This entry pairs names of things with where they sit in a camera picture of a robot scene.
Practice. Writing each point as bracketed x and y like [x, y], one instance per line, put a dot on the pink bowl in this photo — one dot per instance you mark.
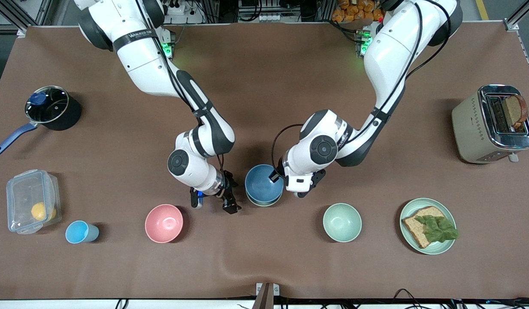
[164, 223]

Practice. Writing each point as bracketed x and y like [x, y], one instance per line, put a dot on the silver aluminium frame beam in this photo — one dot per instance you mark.
[30, 19]
[519, 15]

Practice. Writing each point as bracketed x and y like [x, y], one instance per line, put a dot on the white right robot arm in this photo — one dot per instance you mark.
[144, 60]

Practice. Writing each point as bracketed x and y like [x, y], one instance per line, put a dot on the yellow orange fruit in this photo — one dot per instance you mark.
[39, 211]

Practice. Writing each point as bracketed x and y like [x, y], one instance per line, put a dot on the blue bowl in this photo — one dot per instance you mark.
[260, 186]

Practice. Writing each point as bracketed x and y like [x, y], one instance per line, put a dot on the brown toast slice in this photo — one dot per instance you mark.
[514, 110]

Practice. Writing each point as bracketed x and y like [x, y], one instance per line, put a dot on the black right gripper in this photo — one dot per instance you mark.
[227, 190]

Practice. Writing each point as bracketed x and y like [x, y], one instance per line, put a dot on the glass lid with blue knob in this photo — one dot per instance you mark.
[54, 108]

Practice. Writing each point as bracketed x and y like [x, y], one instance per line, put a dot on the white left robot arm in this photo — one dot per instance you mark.
[388, 56]

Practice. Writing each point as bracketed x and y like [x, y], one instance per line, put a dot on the long white power strip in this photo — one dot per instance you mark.
[273, 18]

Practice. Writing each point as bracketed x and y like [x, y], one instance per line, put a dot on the pale green bowl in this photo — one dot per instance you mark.
[264, 205]
[342, 222]

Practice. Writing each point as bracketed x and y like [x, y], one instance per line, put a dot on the brown bread slice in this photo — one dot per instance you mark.
[414, 225]

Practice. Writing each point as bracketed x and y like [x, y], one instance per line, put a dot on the pale green plate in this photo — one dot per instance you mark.
[442, 245]

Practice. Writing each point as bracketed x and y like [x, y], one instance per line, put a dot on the blue plastic cup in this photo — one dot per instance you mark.
[77, 232]

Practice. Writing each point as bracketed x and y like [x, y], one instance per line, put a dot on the orange snack bag pile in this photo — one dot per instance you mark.
[354, 10]

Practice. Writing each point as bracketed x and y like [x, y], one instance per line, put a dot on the clear plastic lidded container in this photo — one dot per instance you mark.
[22, 201]

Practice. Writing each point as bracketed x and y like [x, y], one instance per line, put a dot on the brown table cloth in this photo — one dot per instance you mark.
[264, 107]

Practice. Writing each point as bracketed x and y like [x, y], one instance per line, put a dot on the green lettuce leaf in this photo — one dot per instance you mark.
[438, 229]

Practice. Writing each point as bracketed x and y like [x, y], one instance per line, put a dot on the white power strip with plugs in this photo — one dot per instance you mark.
[176, 9]

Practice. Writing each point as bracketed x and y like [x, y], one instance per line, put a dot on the beige and chrome toaster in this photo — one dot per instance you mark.
[470, 133]

